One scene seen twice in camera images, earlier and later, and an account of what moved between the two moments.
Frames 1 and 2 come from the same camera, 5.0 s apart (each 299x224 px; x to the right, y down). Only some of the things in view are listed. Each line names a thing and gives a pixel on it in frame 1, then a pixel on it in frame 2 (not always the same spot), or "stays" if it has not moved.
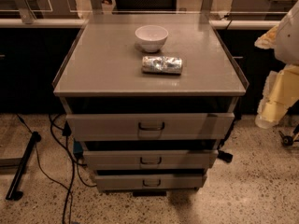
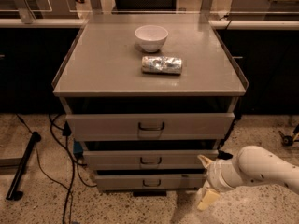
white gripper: [288, 41] -> [214, 175]
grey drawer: [150, 182] stays
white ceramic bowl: [151, 37] stays
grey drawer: [149, 160] stays
